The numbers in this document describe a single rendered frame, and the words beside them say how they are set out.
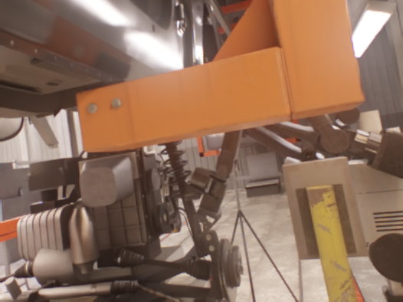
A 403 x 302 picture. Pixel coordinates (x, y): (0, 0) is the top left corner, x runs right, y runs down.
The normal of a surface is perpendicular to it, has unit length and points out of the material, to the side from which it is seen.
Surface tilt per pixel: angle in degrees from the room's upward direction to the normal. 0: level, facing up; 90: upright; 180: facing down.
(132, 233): 90
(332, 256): 90
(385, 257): 90
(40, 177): 90
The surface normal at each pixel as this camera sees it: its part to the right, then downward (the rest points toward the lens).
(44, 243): -0.50, 0.00
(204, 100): -0.28, -0.04
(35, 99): 0.96, -0.05
